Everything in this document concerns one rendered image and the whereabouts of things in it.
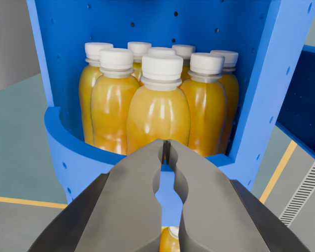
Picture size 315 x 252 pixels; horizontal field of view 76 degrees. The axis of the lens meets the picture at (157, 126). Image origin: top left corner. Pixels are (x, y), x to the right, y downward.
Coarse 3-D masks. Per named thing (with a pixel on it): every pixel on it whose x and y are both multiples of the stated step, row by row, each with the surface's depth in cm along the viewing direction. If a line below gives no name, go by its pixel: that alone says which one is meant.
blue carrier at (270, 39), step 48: (48, 0) 23; (96, 0) 30; (144, 0) 34; (192, 0) 33; (240, 0) 29; (288, 0) 12; (48, 48) 24; (240, 48) 31; (288, 48) 14; (48, 96) 25; (240, 96) 32; (240, 144) 16
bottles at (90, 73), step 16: (96, 48) 27; (128, 48) 33; (144, 48) 32; (160, 48) 28; (176, 48) 32; (192, 48) 32; (96, 64) 28; (224, 64) 28; (80, 80) 29; (224, 80) 28; (80, 96) 30; (224, 128) 31; (224, 144) 33
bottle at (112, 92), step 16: (96, 80) 24; (112, 80) 23; (128, 80) 24; (96, 96) 23; (112, 96) 23; (128, 96) 23; (96, 112) 24; (112, 112) 23; (96, 128) 25; (112, 128) 24; (96, 144) 26; (112, 144) 25
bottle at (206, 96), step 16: (192, 80) 24; (208, 80) 23; (192, 96) 23; (208, 96) 23; (224, 96) 24; (192, 112) 23; (208, 112) 23; (224, 112) 24; (192, 128) 24; (208, 128) 24; (192, 144) 25; (208, 144) 25
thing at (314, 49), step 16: (304, 48) 64; (304, 64) 87; (304, 80) 88; (288, 96) 93; (304, 96) 85; (288, 112) 85; (304, 112) 80; (288, 128) 73; (304, 128) 73; (304, 144) 54
